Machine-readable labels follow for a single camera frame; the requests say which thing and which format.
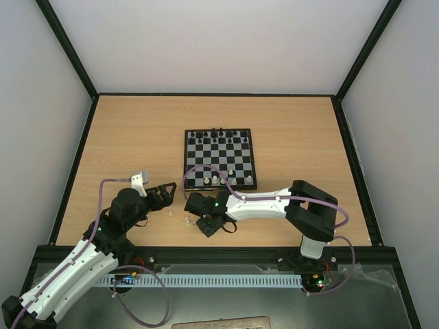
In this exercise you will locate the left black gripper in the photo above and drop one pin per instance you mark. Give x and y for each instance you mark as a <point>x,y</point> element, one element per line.
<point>168,200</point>

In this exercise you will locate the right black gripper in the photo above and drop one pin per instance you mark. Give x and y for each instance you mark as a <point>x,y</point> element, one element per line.
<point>192,203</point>

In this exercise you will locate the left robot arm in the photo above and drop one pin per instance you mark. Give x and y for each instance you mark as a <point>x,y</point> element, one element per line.
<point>103,248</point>

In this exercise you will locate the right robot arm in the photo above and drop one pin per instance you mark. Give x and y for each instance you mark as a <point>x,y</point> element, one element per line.
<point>309,209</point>

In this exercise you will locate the black chess pieces row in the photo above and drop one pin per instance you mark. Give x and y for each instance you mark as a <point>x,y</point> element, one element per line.
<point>218,136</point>

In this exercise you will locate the left controller board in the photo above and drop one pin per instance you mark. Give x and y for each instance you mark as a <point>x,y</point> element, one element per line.
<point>126,278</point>

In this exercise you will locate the right green controller board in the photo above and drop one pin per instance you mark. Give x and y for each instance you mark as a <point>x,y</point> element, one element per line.
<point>320,279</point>

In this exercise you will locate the black and silver chessboard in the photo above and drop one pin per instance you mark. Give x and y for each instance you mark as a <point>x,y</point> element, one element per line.
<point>205,161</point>

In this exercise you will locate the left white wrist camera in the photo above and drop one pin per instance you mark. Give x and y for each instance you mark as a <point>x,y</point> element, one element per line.
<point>138,181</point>

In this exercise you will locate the light blue cable duct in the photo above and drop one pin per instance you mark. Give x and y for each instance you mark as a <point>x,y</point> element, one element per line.
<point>211,281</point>

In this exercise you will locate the black aluminium frame rail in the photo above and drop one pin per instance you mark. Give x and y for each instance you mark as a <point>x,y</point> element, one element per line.
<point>280,257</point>

